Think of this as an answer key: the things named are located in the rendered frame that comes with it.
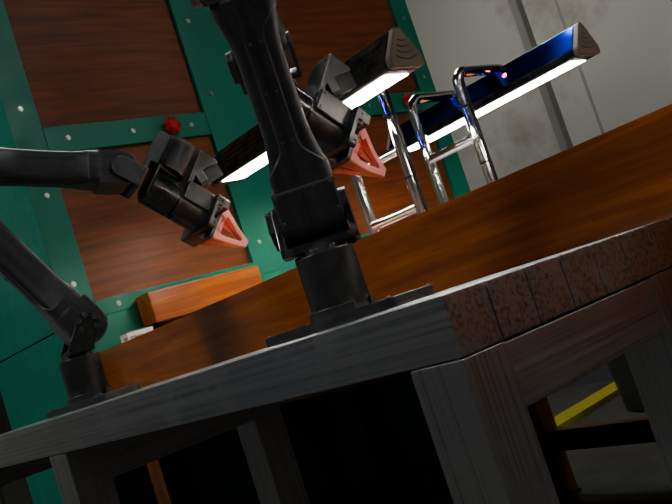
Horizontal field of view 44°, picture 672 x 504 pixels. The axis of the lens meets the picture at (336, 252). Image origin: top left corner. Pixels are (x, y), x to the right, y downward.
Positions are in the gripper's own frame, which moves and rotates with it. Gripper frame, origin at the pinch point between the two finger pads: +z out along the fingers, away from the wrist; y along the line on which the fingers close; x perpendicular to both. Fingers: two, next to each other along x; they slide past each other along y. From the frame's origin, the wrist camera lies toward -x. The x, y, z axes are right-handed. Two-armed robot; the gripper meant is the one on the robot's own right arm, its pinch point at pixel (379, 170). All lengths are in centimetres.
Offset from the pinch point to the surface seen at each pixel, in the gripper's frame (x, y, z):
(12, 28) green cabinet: -45, 86, -47
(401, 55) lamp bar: -28.6, 6.9, 2.7
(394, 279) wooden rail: 19.3, -7.5, 1.4
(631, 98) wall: -199, 101, 182
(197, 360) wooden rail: 20.3, 45.6, 2.7
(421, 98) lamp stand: -61, 44, 34
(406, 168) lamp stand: -28.3, 29.2, 24.4
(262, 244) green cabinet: -29, 85, 26
